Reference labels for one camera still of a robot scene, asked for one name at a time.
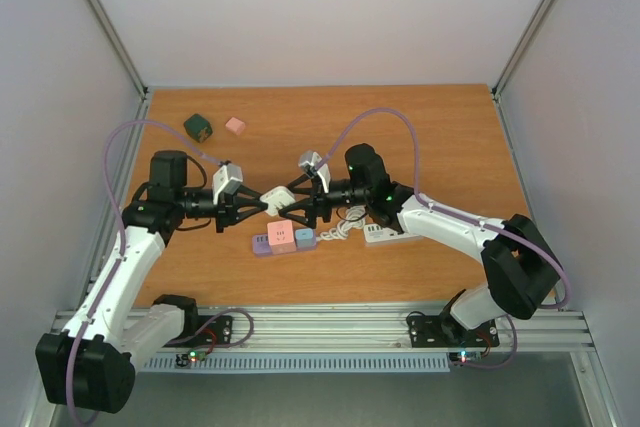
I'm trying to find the aluminium rail frame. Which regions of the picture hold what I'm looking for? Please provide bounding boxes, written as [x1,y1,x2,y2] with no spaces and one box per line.
[50,303,617,426]

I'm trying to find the white travel adapter plug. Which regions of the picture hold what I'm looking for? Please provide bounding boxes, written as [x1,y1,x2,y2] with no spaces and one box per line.
[260,186,296,217]

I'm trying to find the blue charger plug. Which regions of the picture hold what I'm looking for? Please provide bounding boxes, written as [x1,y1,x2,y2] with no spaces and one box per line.
[294,228,317,250]

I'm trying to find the left frame post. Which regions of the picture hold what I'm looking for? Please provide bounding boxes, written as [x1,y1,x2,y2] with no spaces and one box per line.
[85,0,148,98]

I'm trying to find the white power strip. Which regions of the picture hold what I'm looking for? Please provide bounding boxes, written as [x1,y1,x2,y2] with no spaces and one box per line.
[363,224,421,246]

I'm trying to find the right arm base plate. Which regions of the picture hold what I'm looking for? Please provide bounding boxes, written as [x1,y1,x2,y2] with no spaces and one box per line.
[405,311,500,348]

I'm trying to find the pink cube socket adapter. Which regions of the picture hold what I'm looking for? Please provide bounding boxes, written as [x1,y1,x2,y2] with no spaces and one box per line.
[267,220,296,255]

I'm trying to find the blue slotted cable duct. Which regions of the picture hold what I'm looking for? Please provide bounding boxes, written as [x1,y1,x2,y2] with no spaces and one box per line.
[141,352,450,375]

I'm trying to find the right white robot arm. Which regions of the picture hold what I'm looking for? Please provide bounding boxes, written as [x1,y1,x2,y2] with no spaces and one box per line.
[278,144,562,344]

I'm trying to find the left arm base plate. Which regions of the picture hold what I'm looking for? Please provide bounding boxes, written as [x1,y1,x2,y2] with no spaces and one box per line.
[166,315,234,348]

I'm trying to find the right frame post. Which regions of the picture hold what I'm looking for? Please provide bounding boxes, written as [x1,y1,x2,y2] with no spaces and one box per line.
[490,0,557,102]

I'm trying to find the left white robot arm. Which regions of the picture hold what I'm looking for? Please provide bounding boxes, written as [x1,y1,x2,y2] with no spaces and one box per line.
[35,150,268,413]

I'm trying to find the green cube plug adapter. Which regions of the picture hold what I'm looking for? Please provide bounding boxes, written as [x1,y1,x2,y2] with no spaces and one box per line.
[183,113,213,143]

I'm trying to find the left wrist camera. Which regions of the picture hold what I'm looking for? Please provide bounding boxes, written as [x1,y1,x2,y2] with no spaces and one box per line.
[212,162,244,205]

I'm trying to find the purple power strip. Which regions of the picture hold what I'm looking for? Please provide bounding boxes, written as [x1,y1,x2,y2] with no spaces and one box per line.
[251,229,318,257]

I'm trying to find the frame post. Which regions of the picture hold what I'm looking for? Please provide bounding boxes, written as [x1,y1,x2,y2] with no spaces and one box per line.
[85,0,148,98]
[490,0,557,102]

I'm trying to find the pink charger plug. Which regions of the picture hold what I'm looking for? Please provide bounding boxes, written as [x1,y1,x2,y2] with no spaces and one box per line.
[225,117,246,135]

